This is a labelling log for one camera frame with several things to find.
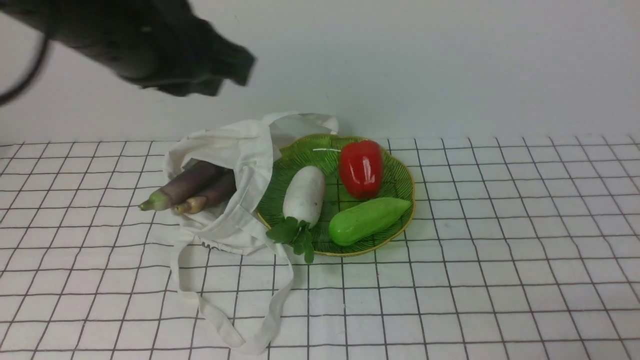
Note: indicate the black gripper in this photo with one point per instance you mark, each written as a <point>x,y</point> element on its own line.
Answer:
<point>152,44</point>

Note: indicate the white radish with leaves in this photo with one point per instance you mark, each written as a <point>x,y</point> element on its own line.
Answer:
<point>301,210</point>

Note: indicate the red bell pepper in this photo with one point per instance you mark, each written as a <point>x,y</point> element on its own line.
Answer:
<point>361,169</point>

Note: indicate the white cloth tote bag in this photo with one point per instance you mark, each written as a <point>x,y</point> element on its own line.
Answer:
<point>249,149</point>

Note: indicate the purple eggplant green tip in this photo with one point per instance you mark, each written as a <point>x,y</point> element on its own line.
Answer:
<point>181,187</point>

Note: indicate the purple eggplant tan tip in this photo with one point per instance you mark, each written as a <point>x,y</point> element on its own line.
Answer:
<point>210,196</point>

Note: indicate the green leaf-shaped plate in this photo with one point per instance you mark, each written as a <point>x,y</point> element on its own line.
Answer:
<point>322,151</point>

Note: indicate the green cucumber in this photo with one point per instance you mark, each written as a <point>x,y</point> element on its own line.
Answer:
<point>377,218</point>

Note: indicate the white grid tablecloth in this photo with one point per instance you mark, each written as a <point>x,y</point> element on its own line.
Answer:
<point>520,249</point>

